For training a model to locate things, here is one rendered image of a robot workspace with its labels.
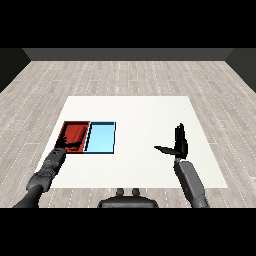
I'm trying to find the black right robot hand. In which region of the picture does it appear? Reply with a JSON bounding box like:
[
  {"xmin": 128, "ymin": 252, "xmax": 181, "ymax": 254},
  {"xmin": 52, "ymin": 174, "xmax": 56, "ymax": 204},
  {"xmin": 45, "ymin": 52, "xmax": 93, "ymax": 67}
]
[{"xmin": 153, "ymin": 122, "xmax": 189, "ymax": 160}]

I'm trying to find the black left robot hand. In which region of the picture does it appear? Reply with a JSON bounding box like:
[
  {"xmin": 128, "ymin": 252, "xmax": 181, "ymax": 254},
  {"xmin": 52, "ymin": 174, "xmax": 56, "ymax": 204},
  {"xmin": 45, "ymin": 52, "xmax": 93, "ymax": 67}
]
[{"xmin": 54, "ymin": 131, "xmax": 83, "ymax": 151}]

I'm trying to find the red shallow open box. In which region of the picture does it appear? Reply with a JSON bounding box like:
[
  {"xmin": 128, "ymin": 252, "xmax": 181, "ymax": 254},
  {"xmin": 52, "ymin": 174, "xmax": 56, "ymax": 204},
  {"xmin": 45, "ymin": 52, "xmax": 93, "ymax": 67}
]
[{"xmin": 54, "ymin": 120, "xmax": 91, "ymax": 155}]

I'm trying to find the light blue shallow open box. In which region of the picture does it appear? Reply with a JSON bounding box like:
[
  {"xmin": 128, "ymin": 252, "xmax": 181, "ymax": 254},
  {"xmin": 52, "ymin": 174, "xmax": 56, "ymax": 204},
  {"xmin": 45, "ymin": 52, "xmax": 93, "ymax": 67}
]
[{"xmin": 82, "ymin": 121, "xmax": 117, "ymax": 155}]

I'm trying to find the dark grey robot body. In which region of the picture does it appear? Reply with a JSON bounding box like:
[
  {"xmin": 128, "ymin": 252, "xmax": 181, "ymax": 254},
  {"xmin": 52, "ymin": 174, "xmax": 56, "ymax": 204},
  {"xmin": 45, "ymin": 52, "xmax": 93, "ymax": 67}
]
[{"xmin": 97, "ymin": 188, "xmax": 160, "ymax": 209}]

